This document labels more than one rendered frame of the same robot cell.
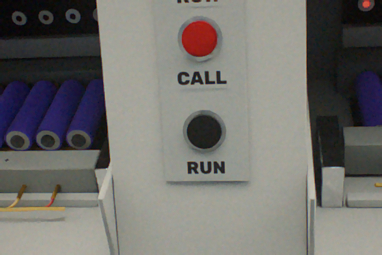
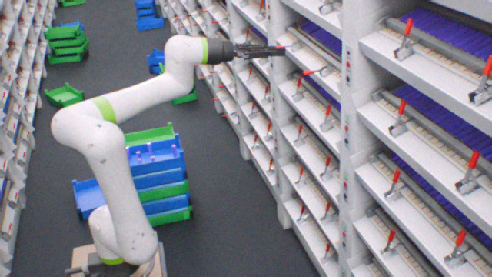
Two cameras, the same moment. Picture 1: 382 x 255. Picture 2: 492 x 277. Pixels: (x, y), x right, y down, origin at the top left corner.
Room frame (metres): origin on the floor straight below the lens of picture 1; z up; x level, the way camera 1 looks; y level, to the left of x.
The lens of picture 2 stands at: (-0.49, -1.12, 1.61)
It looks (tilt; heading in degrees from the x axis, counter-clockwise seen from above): 29 degrees down; 68
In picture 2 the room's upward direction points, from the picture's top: 5 degrees counter-clockwise
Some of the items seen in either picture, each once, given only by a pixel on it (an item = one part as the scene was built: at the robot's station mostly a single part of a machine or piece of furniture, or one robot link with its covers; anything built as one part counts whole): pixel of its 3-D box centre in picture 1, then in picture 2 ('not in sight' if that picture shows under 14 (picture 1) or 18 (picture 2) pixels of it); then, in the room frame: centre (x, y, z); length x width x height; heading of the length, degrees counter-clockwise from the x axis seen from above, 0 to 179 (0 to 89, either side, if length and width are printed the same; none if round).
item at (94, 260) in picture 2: not in sight; (103, 262); (-0.48, 0.41, 0.36); 0.26 x 0.15 x 0.06; 167
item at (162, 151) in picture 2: not in sight; (151, 154); (-0.11, 1.08, 0.36); 0.30 x 0.20 x 0.08; 170
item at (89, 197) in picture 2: not in sight; (94, 195); (-0.41, 1.38, 0.04); 0.30 x 0.20 x 0.08; 87
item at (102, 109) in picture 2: not in sight; (81, 123); (-0.43, 0.39, 0.93); 0.18 x 0.13 x 0.12; 23
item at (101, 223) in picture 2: not in sight; (113, 234); (-0.42, 0.38, 0.49); 0.16 x 0.13 x 0.19; 113
